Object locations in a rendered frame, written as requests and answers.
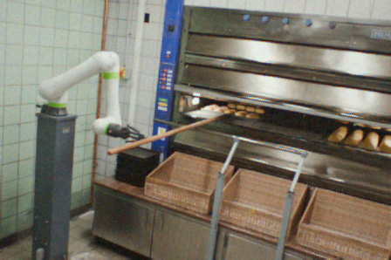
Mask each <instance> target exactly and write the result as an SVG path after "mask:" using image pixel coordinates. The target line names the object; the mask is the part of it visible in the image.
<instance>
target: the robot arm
mask: <svg viewBox="0 0 391 260"><path fill-rule="evenodd" d="M101 72H102V80H103V84H104V91H105V96H106V117H105V118H103V119H97V120H95V121H94V122H93V131H94V132H95V133H96V134H98V135H106V136H111V137H114V138H118V137H119V138H121V139H123V140H124V141H125V143H128V142H136V141H138V140H143V139H147V138H149V137H147V136H145V134H141V130H138V129H136V128H134V127H133V126H131V125H130V124H127V126H126V127H123V126H122V125H121V119H120V106H119V81H120V64H119V57H118V55H117V54H116V53H115V52H112V51H107V52H104V51H100V52H96V54H95V55H93V56H92V57H90V58H89V59H88V60H87V61H85V62H84V63H81V64H80V65H78V66H76V67H74V68H72V69H71V70H70V71H68V72H65V73H62V74H60V75H58V76H57V77H55V78H52V79H47V80H45V81H44V82H42V83H41V84H40V85H39V88H38V94H39V96H41V98H43V99H46V100H48V104H43V105H39V104H36V107H37V108H41V113H46V114H47V115H49V116H68V112H67V110H66V105H67V103H68V89H69V88H70V87H73V86H75V85H76V84H78V83H80V82H81V81H84V80H85V79H88V78H90V77H92V76H94V75H97V74H98V73H101ZM128 128H130V129H131V130H134V132H133V131H130V130H129V129H128ZM135 132H136V133H135ZM131 134H134V135H137V136H133V135H131ZM138 136H139V137H138ZM128 138H131V139H136V140H127V139H128Z"/></svg>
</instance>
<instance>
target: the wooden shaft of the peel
mask: <svg viewBox="0 0 391 260"><path fill-rule="evenodd" d="M221 118H226V114H223V115H221V116H216V117H215V118H211V119H209V120H203V121H201V122H196V123H195V124H191V125H188V126H185V127H181V128H177V129H175V130H171V131H169V132H167V133H162V134H157V135H156V136H151V137H149V138H147V139H143V140H138V141H136V142H132V143H130V144H128V145H124V146H122V147H116V148H112V149H110V150H108V151H107V154H108V155H114V154H117V153H120V152H122V151H127V150H128V149H132V148H134V147H138V146H140V145H145V144H147V143H149V142H152V141H154V140H159V139H163V138H165V137H167V136H170V135H172V134H176V133H181V132H183V131H185V130H189V129H190V128H195V127H198V126H201V125H203V124H207V123H210V122H213V121H215V120H219V119H221Z"/></svg>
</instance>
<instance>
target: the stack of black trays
mask: <svg viewBox="0 0 391 260"><path fill-rule="evenodd" d="M160 154H161V152H159V151H154V150H152V149H146V148H144V147H134V148H132V149H128V150H127V151H122V152H120V153H117V155H116V157H117V159H116V160H117V161H116V162H117V163H116V164H115V165H116V169H115V170H116V171H114V173H116V174H114V175H115V177H114V178H115V180H118V181H123V182H125V183H126V184H131V185H133V186H137V187H139V188H141V187H143V186H145V181H146V177H147V176H148V175H149V174H151V173H152V172H153V171H154V170H155V169H156V168H158V167H159V166H160V165H159V163H160V162H159V161H160V160H159V159H161V157H160Z"/></svg>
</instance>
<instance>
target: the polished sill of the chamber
mask: <svg viewBox="0 0 391 260"><path fill-rule="evenodd" d="M178 118H179V119H182V120H190V121H193V122H201V121H203V120H209V119H207V118H201V117H197V116H192V115H188V114H186V113H179V114H178ZM207 125H211V126H216V127H221V128H228V129H229V130H236V131H238V132H242V133H250V134H255V135H258V136H264V137H267V138H270V139H276V140H284V141H287V142H293V143H295V144H299V145H304V146H308V147H315V148H321V149H324V150H326V151H333V152H335V153H341V154H348V155H352V156H357V157H360V158H363V159H369V160H372V161H379V162H385V163H388V164H391V156H385V155H381V154H374V153H368V152H365V151H362V150H356V149H352V148H347V147H339V146H335V145H330V144H327V143H324V142H318V141H315V140H307V139H301V138H298V137H295V136H289V135H286V134H280V133H272V132H269V131H265V130H259V129H256V128H250V127H245V126H239V125H236V124H230V123H227V122H221V121H218V120H215V121H213V122H210V123H207Z"/></svg>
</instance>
